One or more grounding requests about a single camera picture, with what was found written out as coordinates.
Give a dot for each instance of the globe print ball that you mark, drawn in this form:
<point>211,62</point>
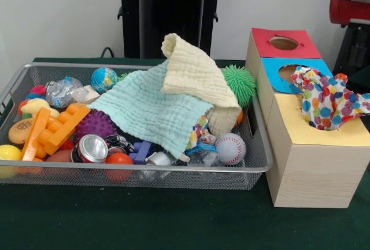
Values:
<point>104,79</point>

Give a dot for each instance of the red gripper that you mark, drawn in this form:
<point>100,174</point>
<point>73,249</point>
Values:
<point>347,10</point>

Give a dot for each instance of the orange plastic block toy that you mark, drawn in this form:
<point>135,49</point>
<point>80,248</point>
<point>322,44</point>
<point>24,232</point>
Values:
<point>57,134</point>

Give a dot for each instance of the purple spiky ball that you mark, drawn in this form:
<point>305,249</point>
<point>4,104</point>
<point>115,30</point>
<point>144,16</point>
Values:
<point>96,124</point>

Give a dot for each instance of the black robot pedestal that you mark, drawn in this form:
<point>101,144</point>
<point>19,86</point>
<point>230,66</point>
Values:
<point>170,16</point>

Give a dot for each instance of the pale yellow waffle cloth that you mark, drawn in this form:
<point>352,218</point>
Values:
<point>196,74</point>

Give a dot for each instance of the colourful polka dot cloth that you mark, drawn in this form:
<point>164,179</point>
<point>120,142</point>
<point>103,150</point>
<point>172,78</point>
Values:
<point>326,102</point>

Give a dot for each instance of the mint green waffle cloth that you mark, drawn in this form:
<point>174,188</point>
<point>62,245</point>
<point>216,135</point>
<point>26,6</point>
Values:
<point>144,105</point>

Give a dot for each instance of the wooden box with three holes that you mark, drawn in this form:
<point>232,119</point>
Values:
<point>318,175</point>

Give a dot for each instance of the green spiky rubber ball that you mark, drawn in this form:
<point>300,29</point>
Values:
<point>240,84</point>

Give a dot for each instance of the yellow ball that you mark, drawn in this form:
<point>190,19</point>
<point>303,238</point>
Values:
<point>10,153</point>

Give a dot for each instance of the red ball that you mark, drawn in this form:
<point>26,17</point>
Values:
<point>118,159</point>

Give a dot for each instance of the shallow mesh bin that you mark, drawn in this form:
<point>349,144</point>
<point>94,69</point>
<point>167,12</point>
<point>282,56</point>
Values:
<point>173,179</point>

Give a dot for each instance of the crushed soda can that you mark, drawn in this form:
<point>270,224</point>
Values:
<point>92,149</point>

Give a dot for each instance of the dark green table cloth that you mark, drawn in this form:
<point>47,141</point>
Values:
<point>361,84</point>
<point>144,221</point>

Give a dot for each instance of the white baseball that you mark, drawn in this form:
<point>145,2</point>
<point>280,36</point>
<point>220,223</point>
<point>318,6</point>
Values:
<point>231,149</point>

